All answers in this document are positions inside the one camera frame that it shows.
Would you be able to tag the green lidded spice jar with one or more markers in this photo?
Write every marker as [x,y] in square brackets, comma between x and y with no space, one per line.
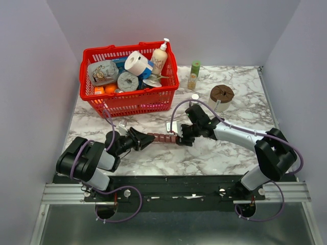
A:
[194,73]

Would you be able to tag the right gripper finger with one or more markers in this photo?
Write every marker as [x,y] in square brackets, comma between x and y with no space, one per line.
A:
[178,129]
[185,141]

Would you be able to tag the orange fruit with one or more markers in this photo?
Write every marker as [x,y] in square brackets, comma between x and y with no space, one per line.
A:
[110,88]

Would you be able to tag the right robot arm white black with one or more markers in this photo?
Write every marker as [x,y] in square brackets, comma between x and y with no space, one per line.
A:
[273,152]

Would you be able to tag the white toilet paper roll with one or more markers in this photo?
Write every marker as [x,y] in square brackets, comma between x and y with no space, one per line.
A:
[136,63]

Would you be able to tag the beige cup brown lid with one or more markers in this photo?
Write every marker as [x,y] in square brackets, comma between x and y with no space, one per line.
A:
[220,98]

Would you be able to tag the grey wrapped paper roll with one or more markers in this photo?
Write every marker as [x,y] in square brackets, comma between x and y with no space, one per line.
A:
[127,82]

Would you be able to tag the blue package in basket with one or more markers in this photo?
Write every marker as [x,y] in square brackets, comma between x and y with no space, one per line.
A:
[147,72]

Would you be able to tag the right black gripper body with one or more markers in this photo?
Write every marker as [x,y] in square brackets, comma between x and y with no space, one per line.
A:
[191,131]

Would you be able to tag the white lidded yogurt cup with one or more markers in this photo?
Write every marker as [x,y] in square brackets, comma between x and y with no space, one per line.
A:
[153,81]

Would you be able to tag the cream pump lotion bottle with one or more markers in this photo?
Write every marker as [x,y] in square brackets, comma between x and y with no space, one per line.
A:
[159,57]

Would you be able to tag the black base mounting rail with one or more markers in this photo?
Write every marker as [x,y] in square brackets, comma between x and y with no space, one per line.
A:
[176,193]

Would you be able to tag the red plastic shopping basket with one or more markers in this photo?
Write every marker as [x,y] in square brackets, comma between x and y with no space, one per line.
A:
[147,100]

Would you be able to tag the white pill bottle blue label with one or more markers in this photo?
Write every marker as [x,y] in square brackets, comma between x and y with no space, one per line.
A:
[193,101]

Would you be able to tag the wrapped grey tissue pack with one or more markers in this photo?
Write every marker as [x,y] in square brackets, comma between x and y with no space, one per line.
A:
[103,73]

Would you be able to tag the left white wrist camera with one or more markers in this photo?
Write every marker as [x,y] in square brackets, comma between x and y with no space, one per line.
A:
[122,127]

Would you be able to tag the orange small carton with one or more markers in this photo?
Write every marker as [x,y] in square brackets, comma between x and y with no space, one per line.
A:
[99,90]

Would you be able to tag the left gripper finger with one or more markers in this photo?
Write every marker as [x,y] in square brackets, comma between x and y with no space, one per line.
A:
[139,135]
[144,141]

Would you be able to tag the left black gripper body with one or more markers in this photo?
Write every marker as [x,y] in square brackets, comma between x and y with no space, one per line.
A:
[129,142]

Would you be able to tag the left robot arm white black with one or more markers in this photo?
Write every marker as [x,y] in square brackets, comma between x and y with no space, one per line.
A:
[84,159]

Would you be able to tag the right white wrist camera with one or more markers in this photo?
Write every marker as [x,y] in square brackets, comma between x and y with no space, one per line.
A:
[169,128]

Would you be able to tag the dark red weekly pill organizer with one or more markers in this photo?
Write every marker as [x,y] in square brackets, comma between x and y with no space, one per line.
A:
[163,138]

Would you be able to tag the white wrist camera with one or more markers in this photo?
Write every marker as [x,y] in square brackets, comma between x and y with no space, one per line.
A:
[169,128]
[122,127]

